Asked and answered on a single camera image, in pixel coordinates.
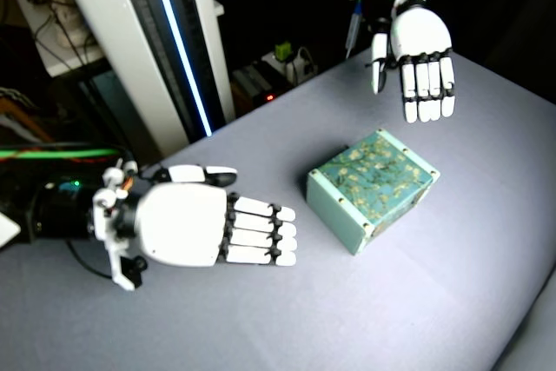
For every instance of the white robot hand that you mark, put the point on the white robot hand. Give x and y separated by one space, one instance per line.
419 32
182 223

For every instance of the teal floral lidded box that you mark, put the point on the teal floral lidded box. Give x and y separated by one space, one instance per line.
373 175

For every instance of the white power strip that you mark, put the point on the white power strip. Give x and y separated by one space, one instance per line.
299 67

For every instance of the grey table cloth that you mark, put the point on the grey table cloth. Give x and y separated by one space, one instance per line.
260 323

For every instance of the green plug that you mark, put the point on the green plug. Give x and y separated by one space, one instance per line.
283 50

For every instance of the white column with blue light strip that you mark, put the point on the white column with blue light strip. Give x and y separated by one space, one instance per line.
108 41

